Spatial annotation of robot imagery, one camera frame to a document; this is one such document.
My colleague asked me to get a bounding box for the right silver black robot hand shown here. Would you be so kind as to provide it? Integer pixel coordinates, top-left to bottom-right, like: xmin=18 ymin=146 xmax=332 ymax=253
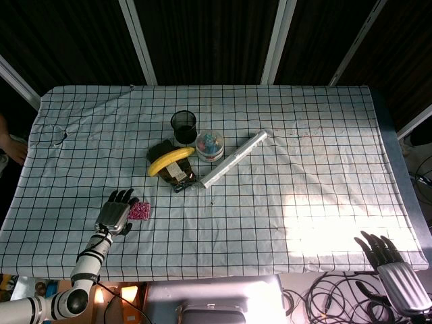
xmin=353 ymin=230 xmax=425 ymax=317

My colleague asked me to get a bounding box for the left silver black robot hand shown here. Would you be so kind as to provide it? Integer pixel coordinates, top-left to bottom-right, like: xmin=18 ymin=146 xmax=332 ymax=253
xmin=94 ymin=188 xmax=140 ymax=236

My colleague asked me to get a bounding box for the small pink object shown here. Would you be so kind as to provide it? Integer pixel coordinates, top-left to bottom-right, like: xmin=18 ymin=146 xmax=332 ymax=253
xmin=128 ymin=200 xmax=151 ymax=222

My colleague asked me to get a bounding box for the bystander bare forearm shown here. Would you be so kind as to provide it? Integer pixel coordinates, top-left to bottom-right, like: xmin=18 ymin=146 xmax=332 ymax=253
xmin=0 ymin=113 xmax=28 ymax=167

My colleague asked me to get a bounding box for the dark snack packet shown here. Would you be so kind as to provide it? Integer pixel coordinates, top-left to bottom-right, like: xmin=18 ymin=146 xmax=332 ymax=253
xmin=148 ymin=139 xmax=198 ymax=194

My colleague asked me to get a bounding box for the yellow banana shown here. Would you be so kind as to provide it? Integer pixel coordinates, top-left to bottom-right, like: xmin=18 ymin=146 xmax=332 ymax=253
xmin=147 ymin=146 xmax=196 ymax=178

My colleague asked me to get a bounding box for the brown cardboard box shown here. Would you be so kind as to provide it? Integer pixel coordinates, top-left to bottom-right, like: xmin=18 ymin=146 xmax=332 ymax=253
xmin=92 ymin=283 xmax=148 ymax=324

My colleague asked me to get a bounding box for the black mesh pen holder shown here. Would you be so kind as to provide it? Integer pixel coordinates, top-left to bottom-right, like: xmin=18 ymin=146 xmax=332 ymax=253
xmin=170 ymin=110 xmax=198 ymax=144

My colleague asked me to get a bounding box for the clear plastic jar of clips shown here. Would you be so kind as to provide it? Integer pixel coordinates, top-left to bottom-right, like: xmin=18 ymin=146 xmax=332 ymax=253
xmin=194 ymin=130 xmax=225 ymax=164

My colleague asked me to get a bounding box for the silver wrapped roll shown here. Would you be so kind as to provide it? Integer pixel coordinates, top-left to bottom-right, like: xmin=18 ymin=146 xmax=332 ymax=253
xmin=199 ymin=130 xmax=269 ymax=190

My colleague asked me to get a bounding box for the grey robot torso base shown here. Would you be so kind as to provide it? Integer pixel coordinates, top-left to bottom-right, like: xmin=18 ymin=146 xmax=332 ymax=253
xmin=144 ymin=274 xmax=288 ymax=324

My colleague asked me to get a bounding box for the white black checkered tablecloth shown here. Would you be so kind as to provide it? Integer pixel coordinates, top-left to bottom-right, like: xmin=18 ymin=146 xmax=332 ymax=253
xmin=0 ymin=84 xmax=429 ymax=283

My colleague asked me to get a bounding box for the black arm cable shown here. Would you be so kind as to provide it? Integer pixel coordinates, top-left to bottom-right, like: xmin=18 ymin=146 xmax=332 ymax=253
xmin=76 ymin=227 xmax=151 ymax=324

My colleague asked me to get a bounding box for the black floor cable tangle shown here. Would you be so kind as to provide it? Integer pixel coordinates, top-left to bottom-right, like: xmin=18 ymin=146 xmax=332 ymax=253
xmin=282 ymin=269 xmax=406 ymax=324

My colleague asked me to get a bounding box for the white window frame post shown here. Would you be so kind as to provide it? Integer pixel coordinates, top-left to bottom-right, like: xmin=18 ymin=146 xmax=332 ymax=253
xmin=117 ymin=0 xmax=158 ymax=86
xmin=0 ymin=55 xmax=42 ymax=111
xmin=260 ymin=0 xmax=298 ymax=86
xmin=328 ymin=0 xmax=388 ymax=87
xmin=396 ymin=103 xmax=432 ymax=141

